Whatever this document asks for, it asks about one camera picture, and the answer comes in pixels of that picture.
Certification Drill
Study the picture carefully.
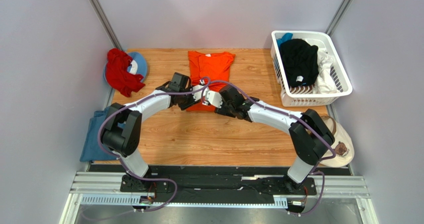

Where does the orange t shirt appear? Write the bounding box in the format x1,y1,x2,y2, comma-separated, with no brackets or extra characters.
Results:
186,51,236,112

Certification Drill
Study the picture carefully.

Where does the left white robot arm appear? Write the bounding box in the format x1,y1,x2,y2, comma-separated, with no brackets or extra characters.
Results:
97,73,210,181

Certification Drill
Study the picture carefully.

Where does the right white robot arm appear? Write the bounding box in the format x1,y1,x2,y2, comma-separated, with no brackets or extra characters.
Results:
205,85,335,184

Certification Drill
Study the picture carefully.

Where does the light blue cap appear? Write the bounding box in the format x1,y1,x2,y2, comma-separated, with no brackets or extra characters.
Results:
103,52,148,81

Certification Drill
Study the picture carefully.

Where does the red t shirt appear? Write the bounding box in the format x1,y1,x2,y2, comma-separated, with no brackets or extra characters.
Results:
106,48,145,98

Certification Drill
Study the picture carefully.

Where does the black t shirt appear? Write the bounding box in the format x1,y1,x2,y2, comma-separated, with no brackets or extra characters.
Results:
279,39,318,88

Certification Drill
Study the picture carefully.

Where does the white laundry basket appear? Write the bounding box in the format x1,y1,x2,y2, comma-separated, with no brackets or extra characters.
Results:
270,30,353,107

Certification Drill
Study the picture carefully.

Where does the teal blue garment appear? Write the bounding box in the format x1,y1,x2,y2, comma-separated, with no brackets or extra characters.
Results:
276,32,293,47

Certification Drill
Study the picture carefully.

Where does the white t shirt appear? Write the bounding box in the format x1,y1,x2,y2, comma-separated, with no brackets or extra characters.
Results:
305,39,340,95

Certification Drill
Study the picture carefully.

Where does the folded blue t shirt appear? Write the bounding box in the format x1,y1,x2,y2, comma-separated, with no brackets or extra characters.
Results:
80,107,116,162

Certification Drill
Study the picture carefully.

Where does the beige bear cap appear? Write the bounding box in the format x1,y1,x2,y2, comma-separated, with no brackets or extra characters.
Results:
321,115,355,168

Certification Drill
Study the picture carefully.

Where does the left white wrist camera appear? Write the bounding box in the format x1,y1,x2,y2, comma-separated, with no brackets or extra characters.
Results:
192,79,209,102

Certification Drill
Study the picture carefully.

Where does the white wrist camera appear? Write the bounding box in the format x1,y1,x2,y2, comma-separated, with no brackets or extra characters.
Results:
202,91,223,108
192,79,209,102

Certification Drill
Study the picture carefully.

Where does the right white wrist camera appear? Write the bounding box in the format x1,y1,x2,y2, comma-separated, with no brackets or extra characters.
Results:
202,91,223,108

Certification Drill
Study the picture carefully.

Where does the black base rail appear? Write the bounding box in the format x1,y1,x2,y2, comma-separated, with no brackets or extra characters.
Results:
88,164,352,205

